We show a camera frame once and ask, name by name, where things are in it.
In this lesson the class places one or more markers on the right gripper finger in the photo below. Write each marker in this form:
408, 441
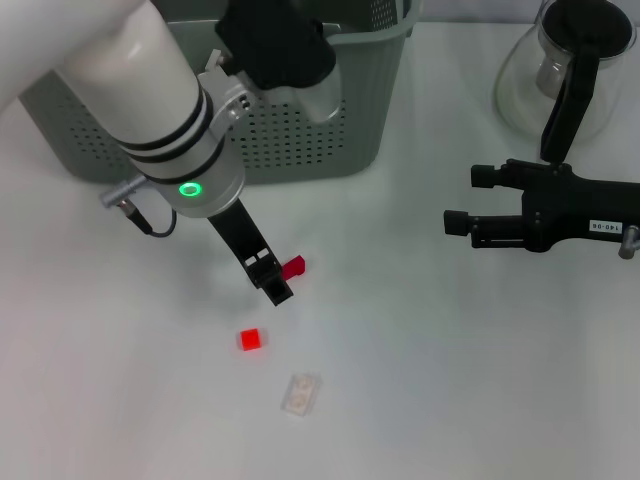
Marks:
455, 223
484, 176

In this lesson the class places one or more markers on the small red square brick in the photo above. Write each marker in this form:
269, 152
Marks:
250, 340

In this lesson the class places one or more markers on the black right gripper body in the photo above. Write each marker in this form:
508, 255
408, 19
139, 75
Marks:
575, 210

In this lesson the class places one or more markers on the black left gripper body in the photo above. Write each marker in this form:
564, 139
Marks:
240, 235

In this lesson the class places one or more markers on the grey perforated storage bin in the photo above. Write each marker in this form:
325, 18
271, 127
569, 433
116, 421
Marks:
360, 100

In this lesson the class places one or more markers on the right gripper silver connector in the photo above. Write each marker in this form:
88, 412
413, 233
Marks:
629, 242

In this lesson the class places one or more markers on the dark red long brick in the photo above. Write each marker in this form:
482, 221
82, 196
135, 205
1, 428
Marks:
296, 266

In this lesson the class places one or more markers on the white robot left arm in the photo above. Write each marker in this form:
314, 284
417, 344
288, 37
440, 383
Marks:
140, 90

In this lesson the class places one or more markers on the white toy brick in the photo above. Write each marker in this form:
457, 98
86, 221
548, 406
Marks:
214, 59
301, 395

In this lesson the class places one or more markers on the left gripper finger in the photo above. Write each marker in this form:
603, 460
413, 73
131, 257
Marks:
276, 294
265, 272

